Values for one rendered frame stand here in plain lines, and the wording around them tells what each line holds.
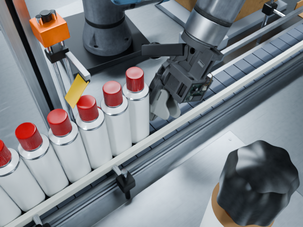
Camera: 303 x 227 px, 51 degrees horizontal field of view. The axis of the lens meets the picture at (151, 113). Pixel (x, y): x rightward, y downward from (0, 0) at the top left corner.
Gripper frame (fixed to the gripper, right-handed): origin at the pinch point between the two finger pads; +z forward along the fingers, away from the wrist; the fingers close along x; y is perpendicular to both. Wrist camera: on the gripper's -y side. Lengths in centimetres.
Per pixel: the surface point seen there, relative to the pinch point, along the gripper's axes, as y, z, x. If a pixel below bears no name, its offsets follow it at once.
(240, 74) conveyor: 0.5, -10.1, 28.4
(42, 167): 2.6, 6.2, -25.5
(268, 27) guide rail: -2.8, -22.9, 34.3
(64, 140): 2.7, 0.6, -22.9
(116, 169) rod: 5.7, 8.7, -10.3
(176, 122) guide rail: 4.2, -0.2, 4.3
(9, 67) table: -46, 18, -11
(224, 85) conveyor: 0.7, -7.0, 23.1
